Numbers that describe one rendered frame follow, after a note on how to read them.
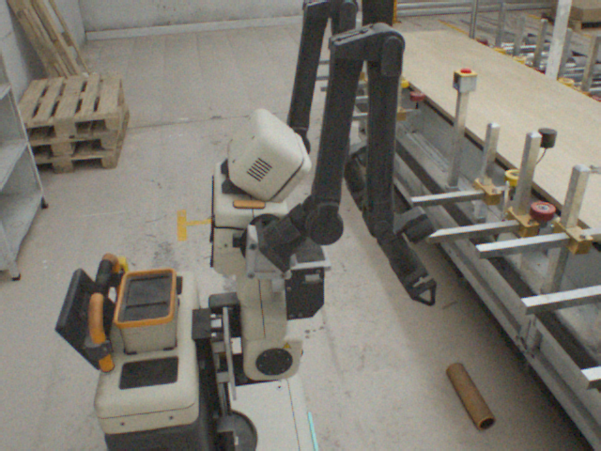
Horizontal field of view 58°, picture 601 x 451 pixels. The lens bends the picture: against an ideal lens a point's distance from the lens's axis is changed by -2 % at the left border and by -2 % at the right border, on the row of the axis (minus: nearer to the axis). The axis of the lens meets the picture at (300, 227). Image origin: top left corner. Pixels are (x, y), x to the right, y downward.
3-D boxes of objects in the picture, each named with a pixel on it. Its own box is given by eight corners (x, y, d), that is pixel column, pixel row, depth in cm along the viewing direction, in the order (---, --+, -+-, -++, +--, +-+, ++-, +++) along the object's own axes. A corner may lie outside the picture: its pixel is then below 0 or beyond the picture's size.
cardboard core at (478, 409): (478, 418, 213) (447, 364, 238) (475, 431, 217) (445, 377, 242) (497, 414, 214) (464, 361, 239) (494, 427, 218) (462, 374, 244)
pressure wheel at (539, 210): (532, 241, 188) (539, 212, 182) (520, 229, 195) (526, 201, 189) (553, 239, 190) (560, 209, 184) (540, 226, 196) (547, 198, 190)
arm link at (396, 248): (371, 232, 127) (377, 246, 122) (397, 217, 126) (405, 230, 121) (385, 253, 130) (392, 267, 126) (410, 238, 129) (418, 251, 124)
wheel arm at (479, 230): (428, 246, 183) (429, 236, 181) (424, 241, 186) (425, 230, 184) (546, 229, 190) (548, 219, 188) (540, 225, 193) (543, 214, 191)
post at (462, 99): (449, 193, 240) (460, 91, 217) (444, 187, 244) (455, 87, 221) (458, 191, 241) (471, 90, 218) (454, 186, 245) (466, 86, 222)
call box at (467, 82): (459, 94, 216) (461, 74, 212) (451, 89, 222) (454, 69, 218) (475, 93, 217) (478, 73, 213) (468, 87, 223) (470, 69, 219)
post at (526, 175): (508, 259, 199) (532, 134, 174) (503, 254, 202) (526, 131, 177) (516, 257, 199) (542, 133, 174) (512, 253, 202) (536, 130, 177)
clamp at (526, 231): (523, 239, 186) (526, 226, 183) (503, 219, 197) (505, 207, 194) (538, 237, 186) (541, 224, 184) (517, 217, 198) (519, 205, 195)
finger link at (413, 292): (436, 285, 134) (420, 259, 130) (449, 303, 128) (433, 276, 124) (412, 300, 135) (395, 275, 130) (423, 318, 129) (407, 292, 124)
